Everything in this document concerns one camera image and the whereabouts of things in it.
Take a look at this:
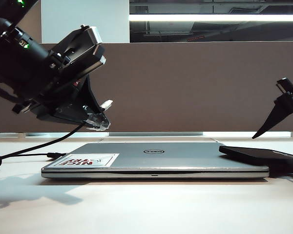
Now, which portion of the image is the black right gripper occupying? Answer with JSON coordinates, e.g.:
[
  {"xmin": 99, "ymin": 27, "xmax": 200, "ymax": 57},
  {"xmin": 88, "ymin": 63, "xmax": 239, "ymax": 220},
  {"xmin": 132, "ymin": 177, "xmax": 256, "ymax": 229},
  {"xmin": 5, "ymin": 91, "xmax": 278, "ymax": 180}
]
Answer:
[{"xmin": 251, "ymin": 77, "xmax": 293, "ymax": 139}]

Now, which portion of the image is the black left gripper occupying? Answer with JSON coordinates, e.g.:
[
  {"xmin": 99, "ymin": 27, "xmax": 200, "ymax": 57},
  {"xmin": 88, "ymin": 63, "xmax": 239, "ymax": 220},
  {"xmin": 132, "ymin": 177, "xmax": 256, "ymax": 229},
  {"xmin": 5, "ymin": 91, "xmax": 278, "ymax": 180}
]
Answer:
[{"xmin": 12, "ymin": 55, "xmax": 111, "ymax": 132}]

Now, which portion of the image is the black charging cable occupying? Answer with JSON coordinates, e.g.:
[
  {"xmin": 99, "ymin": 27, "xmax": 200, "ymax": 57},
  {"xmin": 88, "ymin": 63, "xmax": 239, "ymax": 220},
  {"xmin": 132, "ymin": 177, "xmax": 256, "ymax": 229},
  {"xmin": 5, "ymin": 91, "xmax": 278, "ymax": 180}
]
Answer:
[{"xmin": 0, "ymin": 99, "xmax": 113, "ymax": 169}]

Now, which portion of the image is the black smartphone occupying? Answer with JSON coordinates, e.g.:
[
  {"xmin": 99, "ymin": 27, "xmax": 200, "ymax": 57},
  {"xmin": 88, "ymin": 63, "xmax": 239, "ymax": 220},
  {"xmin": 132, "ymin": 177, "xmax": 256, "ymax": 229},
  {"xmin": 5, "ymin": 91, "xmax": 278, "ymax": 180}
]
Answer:
[{"xmin": 219, "ymin": 145, "xmax": 293, "ymax": 173}]

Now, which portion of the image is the white sticker with red print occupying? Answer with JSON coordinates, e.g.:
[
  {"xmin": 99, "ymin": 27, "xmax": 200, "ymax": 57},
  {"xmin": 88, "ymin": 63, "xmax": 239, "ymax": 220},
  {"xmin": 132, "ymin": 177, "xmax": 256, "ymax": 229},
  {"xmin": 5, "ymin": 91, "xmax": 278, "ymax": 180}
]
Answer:
[{"xmin": 53, "ymin": 153, "xmax": 120, "ymax": 168}]

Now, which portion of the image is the grey bar under divider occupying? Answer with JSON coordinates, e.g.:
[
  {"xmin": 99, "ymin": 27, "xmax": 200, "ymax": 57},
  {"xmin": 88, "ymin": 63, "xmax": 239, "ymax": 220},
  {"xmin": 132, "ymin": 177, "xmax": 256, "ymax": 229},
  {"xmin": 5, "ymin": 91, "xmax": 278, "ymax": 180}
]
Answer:
[{"xmin": 108, "ymin": 132, "xmax": 204, "ymax": 136}]

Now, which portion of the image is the brown fabric desk divider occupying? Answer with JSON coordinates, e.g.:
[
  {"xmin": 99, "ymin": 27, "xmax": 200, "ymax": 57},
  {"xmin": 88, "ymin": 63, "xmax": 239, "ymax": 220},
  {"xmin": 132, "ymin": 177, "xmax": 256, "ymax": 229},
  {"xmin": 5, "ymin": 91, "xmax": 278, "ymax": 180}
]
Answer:
[{"xmin": 0, "ymin": 43, "xmax": 293, "ymax": 134}]

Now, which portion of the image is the silver Dell laptop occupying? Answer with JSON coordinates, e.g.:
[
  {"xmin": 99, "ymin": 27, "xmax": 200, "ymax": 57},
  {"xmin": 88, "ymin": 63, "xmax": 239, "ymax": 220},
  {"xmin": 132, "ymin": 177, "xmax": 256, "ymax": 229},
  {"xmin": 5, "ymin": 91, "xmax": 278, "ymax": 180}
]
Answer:
[{"xmin": 41, "ymin": 142, "xmax": 270, "ymax": 180}]

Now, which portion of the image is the long ceiling light strip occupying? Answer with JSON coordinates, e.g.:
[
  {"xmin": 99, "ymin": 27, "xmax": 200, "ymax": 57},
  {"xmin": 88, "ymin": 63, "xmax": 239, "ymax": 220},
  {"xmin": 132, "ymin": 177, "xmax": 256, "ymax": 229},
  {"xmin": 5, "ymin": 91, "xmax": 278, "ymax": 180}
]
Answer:
[{"xmin": 129, "ymin": 14, "xmax": 293, "ymax": 22}]

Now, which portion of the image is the black left camera bracket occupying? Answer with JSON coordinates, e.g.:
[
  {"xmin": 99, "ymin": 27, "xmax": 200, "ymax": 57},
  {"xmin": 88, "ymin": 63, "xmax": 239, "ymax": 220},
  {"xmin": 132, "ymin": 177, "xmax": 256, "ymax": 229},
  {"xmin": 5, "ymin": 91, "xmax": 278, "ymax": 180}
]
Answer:
[{"xmin": 48, "ymin": 28, "xmax": 105, "ymax": 70}]

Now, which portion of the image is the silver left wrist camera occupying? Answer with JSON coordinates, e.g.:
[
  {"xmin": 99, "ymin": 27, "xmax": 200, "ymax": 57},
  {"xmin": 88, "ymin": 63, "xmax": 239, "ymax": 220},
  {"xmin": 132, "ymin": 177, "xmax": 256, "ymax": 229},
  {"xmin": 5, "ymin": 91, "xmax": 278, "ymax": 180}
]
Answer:
[{"xmin": 84, "ymin": 25, "xmax": 104, "ymax": 47}]

